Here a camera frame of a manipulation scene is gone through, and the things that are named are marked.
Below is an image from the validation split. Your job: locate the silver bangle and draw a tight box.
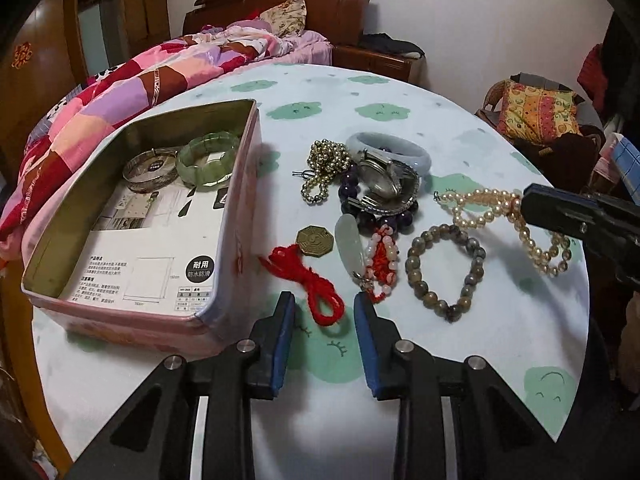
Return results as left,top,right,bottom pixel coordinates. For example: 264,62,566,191
122,147,181,194

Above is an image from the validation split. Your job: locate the dark clothes pile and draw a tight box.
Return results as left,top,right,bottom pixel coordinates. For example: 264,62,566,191
357,32,426,59

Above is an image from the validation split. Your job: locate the patchwork quilt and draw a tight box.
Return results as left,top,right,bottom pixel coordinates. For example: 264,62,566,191
0,34,282,262

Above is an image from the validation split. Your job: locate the blue checked cloth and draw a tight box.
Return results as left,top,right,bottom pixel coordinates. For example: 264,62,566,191
612,135,640,182

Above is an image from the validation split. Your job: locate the gold bead necklace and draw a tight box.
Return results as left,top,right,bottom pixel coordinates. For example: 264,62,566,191
300,139,354,206

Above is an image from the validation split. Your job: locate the dark brown cloth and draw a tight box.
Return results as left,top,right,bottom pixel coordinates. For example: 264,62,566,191
544,130,607,187

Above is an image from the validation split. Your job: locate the white jade pendant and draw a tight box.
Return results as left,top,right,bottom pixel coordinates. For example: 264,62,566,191
335,214,377,294

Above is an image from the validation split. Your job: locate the pale jade bangle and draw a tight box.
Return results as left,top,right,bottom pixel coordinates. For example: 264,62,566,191
345,131,432,177

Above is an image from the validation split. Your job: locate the green jade bracelet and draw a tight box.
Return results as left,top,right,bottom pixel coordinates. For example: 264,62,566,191
175,131,244,192

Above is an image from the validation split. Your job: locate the green cloud print tablecloth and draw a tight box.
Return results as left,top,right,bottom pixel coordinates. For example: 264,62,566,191
31,62,601,480

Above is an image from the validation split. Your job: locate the pearl necklace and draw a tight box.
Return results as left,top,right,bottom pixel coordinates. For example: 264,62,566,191
434,187,572,279

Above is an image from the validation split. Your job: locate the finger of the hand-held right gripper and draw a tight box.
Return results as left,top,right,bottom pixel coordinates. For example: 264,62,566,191
521,184,601,237

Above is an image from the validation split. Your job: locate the pink bed sheet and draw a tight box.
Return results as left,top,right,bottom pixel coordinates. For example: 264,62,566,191
277,29,334,67

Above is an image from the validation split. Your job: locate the silver wristwatch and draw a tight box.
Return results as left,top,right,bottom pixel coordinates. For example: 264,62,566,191
345,147,421,214

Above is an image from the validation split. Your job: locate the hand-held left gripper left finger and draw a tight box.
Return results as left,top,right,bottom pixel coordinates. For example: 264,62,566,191
65,291,297,480

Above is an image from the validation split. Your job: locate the purple bead bracelet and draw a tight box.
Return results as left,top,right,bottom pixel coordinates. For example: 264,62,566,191
339,160,420,234

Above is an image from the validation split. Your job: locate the red garment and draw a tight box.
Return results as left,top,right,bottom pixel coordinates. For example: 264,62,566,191
577,42,609,102

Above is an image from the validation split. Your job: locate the pink tin box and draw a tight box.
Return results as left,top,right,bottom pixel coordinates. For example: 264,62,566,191
21,99,262,356

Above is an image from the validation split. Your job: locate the wooden wardrobe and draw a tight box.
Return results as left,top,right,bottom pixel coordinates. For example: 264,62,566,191
0,0,172,173

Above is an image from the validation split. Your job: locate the printed paper leaflet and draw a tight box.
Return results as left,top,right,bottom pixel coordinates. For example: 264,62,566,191
60,180,232,319

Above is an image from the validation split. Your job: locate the brass pendant with red cord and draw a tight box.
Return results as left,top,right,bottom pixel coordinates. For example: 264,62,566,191
257,225,347,329

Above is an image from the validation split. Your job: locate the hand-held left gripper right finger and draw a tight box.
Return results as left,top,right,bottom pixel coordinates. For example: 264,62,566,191
353,292,571,480

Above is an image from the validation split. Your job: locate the wooden nightstand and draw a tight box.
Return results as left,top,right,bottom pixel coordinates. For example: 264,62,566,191
331,42,427,84

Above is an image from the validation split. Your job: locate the floral pillow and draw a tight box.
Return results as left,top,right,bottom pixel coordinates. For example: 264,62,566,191
260,0,309,39

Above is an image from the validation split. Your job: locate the colourful patterned cushion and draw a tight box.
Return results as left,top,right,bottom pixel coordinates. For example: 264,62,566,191
500,80,584,144

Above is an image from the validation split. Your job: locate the grey-brown bead bracelet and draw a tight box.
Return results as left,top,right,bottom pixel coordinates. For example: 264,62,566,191
406,224,487,324

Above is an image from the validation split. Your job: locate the rattan chair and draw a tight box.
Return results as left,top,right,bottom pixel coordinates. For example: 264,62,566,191
475,72,607,162

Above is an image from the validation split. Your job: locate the wooden headboard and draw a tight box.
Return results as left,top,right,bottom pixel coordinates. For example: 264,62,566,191
181,0,374,47

